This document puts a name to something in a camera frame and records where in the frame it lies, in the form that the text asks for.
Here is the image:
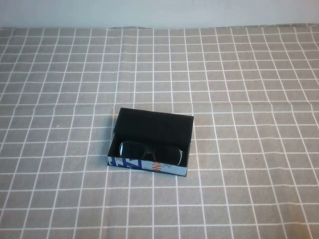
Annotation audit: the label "grey checked tablecloth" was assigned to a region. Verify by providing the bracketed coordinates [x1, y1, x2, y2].
[0, 21, 319, 239]

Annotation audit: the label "black framed glasses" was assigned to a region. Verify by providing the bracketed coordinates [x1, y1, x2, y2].
[118, 140, 184, 166]

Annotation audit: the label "black printed glasses case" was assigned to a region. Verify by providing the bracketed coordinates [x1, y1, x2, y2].
[107, 107, 195, 178]

